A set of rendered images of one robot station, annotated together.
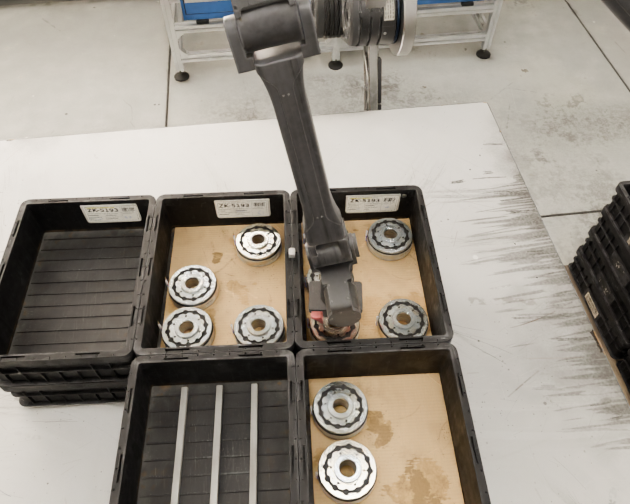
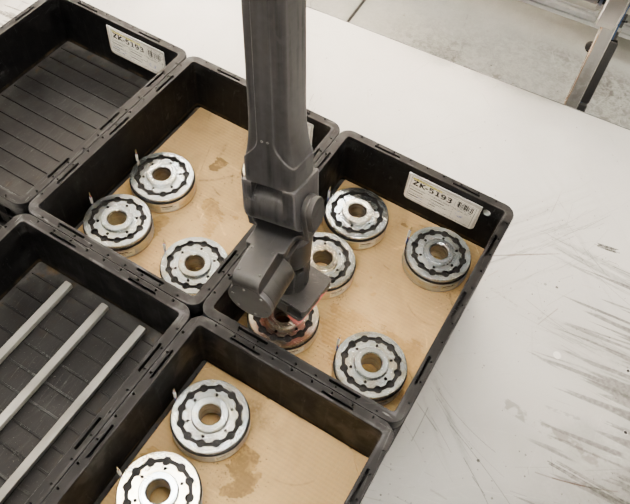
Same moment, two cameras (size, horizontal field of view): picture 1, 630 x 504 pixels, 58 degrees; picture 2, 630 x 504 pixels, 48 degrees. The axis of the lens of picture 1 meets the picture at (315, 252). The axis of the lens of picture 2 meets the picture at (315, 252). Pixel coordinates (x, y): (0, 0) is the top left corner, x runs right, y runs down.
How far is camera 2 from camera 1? 35 cm
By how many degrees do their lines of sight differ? 16
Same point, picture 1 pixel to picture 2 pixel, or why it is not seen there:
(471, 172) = not seen: outside the picture
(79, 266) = (72, 93)
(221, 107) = (421, 33)
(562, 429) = not seen: outside the picture
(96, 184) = (175, 26)
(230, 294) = (199, 213)
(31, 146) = not seen: outside the picture
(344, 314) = (248, 295)
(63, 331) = (4, 151)
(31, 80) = not seen: outside the picture
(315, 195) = (265, 106)
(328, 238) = (270, 180)
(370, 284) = (370, 299)
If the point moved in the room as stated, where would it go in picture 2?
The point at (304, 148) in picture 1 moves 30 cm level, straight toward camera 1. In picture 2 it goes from (263, 24) to (18, 249)
